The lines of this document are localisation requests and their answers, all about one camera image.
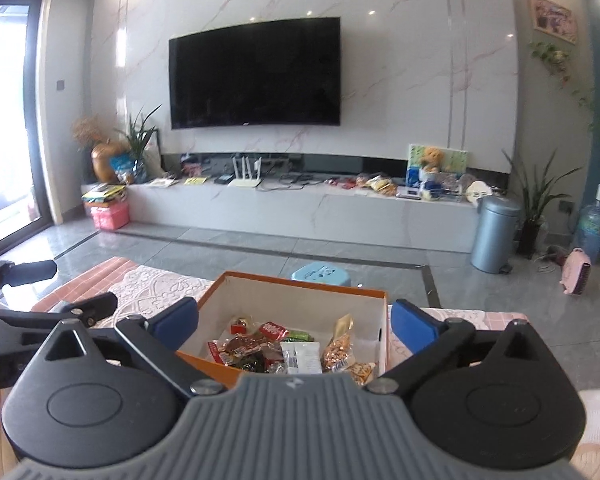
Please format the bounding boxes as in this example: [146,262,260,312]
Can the black wall television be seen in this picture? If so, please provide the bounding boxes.
[168,16,342,131]

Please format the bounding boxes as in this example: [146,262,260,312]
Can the blue plastic stool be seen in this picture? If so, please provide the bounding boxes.
[290,262,351,288]

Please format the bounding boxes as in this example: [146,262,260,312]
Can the grey metal trash can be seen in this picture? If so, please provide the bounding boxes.
[470,195,523,275]

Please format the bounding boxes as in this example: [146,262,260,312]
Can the yellow snack bags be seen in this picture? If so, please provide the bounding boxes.
[355,172,398,196]

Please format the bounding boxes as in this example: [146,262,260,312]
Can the gold vase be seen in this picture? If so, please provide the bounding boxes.
[90,141,126,184]

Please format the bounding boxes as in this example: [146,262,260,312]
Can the long-leaf potted plant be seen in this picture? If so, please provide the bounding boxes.
[500,147,583,261]

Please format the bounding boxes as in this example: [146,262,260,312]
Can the blue water jug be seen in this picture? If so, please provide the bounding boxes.
[575,184,600,263]

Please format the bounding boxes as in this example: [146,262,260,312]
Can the brown teddy bear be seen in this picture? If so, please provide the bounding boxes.
[417,146,446,203]

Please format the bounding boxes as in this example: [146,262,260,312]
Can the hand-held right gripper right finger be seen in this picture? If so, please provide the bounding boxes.
[367,299,556,396]

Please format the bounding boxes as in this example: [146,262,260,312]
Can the white router with antennas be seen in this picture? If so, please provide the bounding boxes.
[228,156,263,188]

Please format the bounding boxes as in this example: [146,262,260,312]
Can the pink quilted blanket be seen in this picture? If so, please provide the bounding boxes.
[0,256,600,480]

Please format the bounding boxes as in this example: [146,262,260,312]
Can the black cables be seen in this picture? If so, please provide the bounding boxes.
[265,172,326,192]

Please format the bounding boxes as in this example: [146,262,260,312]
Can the nut snack packet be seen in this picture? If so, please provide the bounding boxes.
[352,362,381,387]

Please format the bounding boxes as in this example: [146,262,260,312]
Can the white round object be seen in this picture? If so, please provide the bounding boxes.
[465,180,493,207]

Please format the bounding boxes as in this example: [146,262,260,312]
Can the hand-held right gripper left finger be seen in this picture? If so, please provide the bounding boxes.
[44,296,227,397]

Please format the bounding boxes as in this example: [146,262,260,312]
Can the blue printed bag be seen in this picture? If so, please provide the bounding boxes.
[110,155,134,183]

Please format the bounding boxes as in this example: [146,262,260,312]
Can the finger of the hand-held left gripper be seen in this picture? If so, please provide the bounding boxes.
[30,291,119,330]
[0,260,57,288]

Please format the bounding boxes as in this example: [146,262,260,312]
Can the glass sliding door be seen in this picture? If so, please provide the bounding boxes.
[0,0,56,251]

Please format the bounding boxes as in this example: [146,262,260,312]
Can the orange cardboard box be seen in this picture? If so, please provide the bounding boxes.
[176,271,391,389]

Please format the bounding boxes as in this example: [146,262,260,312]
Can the white marble television console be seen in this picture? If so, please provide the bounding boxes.
[125,152,511,253]

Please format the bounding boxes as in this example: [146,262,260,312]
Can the pink storage box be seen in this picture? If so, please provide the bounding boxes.
[90,200,131,232]

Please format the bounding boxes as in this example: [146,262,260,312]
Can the pink fan heater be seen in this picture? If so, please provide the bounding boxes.
[559,247,593,295]

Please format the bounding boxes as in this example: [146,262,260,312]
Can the framed wall picture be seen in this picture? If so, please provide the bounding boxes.
[529,0,579,46]

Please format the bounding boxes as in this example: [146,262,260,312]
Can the spiky green plant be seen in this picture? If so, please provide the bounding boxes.
[115,105,163,183]

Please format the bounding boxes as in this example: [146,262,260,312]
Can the pile of mixed snacks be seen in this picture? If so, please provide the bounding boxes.
[207,314,381,387]

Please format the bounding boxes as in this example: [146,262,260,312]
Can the green picture board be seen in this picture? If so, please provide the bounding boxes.
[407,143,468,188]

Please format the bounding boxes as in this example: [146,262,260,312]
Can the dried flower bunch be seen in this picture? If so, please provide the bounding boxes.
[71,115,111,151]

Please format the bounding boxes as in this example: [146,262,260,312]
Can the stack of yellow books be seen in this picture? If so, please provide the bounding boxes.
[81,185,128,206]

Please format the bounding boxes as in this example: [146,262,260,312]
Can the hanging vine plant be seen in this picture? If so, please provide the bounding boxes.
[529,40,596,111]

